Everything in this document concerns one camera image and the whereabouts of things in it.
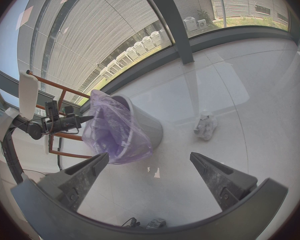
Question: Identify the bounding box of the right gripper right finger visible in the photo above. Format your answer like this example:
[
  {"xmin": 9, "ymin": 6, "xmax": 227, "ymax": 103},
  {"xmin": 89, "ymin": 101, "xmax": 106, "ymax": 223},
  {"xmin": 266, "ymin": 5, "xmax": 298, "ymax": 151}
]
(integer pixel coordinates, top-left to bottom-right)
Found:
[{"xmin": 190, "ymin": 152, "xmax": 258, "ymax": 212}]

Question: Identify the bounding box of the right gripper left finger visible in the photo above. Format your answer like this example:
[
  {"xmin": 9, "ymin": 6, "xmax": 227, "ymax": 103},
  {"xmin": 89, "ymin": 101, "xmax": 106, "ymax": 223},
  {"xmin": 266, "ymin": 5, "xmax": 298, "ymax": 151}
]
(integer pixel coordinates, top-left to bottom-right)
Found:
[{"xmin": 54, "ymin": 152, "xmax": 110, "ymax": 212}]

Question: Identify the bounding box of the purple plastic bag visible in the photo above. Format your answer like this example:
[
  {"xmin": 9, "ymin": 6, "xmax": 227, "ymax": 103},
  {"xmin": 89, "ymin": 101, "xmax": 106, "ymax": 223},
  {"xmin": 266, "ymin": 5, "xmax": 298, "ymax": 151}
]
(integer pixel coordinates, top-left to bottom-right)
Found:
[{"xmin": 81, "ymin": 89, "xmax": 153, "ymax": 165}]

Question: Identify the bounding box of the white trash bin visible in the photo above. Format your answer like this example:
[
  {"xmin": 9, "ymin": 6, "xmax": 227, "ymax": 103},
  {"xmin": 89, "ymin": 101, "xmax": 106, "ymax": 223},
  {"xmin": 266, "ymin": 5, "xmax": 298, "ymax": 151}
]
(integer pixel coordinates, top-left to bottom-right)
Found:
[{"xmin": 110, "ymin": 93, "xmax": 163, "ymax": 157}]

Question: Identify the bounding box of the white cushioned wooden chair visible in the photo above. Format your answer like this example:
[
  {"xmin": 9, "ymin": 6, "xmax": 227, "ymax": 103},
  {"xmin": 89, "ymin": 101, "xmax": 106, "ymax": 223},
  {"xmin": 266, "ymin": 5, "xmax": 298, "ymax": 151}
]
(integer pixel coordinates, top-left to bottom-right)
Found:
[{"xmin": 18, "ymin": 70, "xmax": 94, "ymax": 159}]

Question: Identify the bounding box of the window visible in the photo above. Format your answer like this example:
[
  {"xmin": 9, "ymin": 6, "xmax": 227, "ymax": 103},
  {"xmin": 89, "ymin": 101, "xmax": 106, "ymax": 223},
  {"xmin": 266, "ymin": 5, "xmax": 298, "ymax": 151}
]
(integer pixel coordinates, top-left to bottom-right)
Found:
[{"xmin": 0, "ymin": 0, "xmax": 300, "ymax": 114}]

